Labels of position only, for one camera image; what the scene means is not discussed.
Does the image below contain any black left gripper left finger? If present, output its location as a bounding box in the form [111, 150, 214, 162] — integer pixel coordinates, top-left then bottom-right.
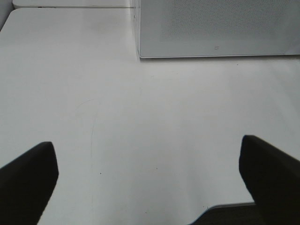
[0, 142, 59, 225]

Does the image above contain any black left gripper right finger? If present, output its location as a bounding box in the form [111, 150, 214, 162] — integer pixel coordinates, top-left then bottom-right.
[239, 135, 300, 225]

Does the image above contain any white microwave door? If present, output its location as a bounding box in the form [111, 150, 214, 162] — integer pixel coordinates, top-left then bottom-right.
[135, 0, 300, 58]

